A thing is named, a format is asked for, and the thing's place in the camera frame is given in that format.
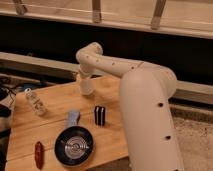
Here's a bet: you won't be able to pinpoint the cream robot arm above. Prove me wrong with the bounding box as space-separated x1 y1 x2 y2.
76 42 183 171

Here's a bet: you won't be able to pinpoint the black white eraser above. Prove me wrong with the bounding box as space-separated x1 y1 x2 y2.
94 106 106 126

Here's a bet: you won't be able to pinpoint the white ceramic cup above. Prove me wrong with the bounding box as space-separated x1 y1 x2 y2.
77 76 94 96

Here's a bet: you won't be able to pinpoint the black cables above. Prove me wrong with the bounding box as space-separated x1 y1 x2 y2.
0 77 18 134

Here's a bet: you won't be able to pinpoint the black frying pan blue handle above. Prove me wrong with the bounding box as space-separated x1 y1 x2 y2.
54 111 94 166

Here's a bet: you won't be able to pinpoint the red oblong object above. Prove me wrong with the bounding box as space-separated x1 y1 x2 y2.
34 141 44 169

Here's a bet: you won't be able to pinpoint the wooden board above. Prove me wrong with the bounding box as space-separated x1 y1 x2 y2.
6 76 128 171

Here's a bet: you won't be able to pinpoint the clear plastic bottle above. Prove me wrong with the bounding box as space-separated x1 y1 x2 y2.
25 88 46 116

